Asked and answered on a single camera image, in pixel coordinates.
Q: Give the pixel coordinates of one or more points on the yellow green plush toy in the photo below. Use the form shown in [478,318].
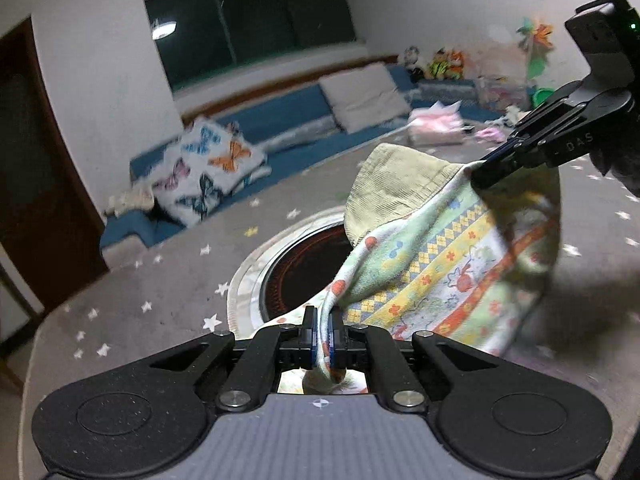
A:
[445,62]

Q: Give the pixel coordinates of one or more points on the green framed window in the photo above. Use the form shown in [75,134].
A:
[250,15]

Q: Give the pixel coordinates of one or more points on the dark wooden door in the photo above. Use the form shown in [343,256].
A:
[35,160]

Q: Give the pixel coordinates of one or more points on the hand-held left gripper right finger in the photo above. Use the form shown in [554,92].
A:
[334,345]

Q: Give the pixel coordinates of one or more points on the grey star print tablecloth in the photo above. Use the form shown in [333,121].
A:
[175,280]

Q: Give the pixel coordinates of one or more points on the green plastic bucket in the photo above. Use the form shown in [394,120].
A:
[542,96]

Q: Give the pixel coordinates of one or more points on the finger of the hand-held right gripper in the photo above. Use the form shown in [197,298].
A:
[500,172]
[505,152]

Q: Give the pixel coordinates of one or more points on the pink folded cloth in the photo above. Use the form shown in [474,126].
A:
[435,127]

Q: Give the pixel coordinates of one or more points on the beige plain pillow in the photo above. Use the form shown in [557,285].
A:
[360,95]

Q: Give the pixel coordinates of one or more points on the colourful patterned children's shirt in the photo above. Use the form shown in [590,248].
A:
[425,260]

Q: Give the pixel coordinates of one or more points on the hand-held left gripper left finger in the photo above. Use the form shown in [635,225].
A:
[313,342]

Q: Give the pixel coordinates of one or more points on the blue sofa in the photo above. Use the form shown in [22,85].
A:
[280,110]

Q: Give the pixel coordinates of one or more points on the butterfly print pillow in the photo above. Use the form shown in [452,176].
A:
[200,175]

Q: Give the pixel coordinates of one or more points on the panda plush toy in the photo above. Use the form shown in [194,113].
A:
[411,55]

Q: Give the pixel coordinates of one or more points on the colourful paper pinwheel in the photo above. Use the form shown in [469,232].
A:
[537,35]

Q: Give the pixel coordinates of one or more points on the pink hair scrunchie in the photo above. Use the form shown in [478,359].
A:
[490,133]

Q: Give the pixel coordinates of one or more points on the cream crochet cloth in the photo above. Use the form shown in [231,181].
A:
[127,200]

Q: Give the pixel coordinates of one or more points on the round built-in table cooktop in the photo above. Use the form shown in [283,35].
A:
[300,260]

